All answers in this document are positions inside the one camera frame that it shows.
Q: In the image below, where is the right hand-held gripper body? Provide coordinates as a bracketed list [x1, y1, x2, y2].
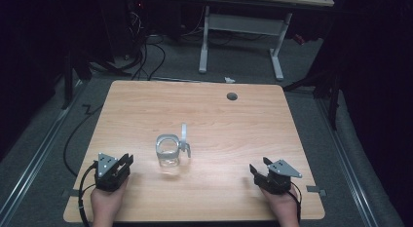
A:
[256, 159, 303, 196]

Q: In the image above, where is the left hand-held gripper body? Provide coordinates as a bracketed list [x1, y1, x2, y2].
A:
[94, 152, 131, 193]

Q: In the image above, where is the person's right hand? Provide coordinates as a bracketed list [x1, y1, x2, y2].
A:
[260, 184, 300, 225]

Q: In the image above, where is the grey tape strip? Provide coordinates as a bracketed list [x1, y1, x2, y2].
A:
[306, 184, 327, 198]
[60, 188, 81, 199]

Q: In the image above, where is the clear glass jar, clasp lid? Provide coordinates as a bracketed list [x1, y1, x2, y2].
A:
[154, 122, 192, 169]

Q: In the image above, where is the black metal stand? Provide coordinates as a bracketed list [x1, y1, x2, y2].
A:
[60, 50, 94, 110]

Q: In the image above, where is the black tripod stand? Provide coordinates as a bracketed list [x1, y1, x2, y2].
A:
[282, 55, 346, 132]

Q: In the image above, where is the small red object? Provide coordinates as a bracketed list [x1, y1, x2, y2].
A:
[292, 33, 307, 47]

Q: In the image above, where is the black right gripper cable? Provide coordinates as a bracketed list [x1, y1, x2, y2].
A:
[286, 182, 303, 223]

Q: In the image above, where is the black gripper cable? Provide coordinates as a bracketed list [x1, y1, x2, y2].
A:
[286, 182, 303, 223]
[77, 161, 99, 227]

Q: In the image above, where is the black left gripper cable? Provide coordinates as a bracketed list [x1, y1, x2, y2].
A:
[77, 161, 99, 227]

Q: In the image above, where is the black cable on floor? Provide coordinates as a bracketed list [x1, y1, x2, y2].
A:
[62, 103, 105, 178]

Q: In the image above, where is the metal floor rail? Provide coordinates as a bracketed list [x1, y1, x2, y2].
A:
[315, 95, 380, 227]
[0, 78, 89, 221]

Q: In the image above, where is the bundle of black cables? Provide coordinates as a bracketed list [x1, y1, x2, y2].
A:
[128, 9, 168, 82]

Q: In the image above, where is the white metal desk frame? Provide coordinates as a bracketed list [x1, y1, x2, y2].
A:
[198, 5, 293, 82]

